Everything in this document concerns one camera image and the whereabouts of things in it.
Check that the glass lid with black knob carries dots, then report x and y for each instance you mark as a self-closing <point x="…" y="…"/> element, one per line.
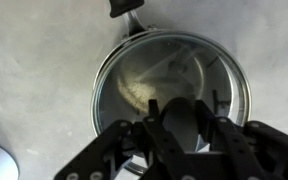
<point x="117" y="100"/>

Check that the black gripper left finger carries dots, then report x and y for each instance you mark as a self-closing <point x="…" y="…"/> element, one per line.
<point x="117" y="150"/>

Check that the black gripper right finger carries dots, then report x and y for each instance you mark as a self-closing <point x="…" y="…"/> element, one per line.
<point x="270" y="153"/>

